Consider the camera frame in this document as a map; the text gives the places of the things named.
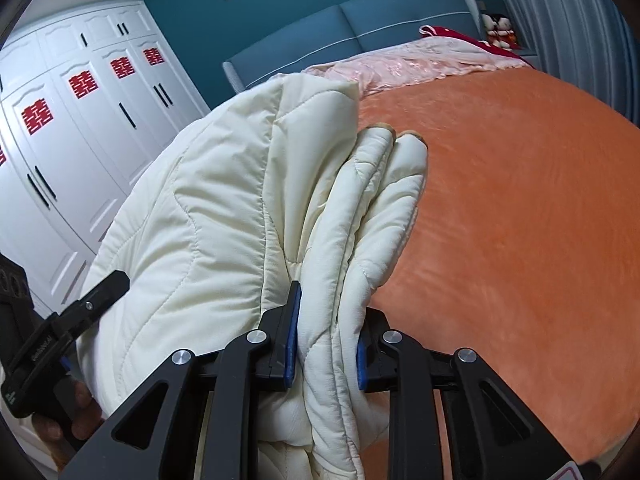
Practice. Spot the pink lace quilt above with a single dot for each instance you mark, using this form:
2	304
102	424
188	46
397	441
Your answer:
400	65

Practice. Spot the red and white plush doll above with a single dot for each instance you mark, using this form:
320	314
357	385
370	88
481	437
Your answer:
506	26
489	22

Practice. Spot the red cloth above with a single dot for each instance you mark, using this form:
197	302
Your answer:
450	33

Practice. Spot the red paper door decal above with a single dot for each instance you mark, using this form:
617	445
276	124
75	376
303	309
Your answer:
35	117
2	155
152	55
82	85
121	66

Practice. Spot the orange plush blanket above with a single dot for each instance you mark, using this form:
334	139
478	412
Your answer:
500	210

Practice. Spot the person's left hand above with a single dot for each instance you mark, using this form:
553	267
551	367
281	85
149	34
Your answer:
82	410

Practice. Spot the white wardrobe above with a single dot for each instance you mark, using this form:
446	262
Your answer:
90	160

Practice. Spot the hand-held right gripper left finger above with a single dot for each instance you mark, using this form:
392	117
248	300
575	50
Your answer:
292	345

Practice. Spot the blue upholstered headboard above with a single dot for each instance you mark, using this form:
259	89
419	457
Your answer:
400	15

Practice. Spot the grey curtain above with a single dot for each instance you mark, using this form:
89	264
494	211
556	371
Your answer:
560	20

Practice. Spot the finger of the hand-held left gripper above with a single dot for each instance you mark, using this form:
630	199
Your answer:
75	317

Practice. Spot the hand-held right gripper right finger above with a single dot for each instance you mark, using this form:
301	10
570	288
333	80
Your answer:
361	367

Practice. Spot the cream quilted jacket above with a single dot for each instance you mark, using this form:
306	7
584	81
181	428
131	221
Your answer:
200	210

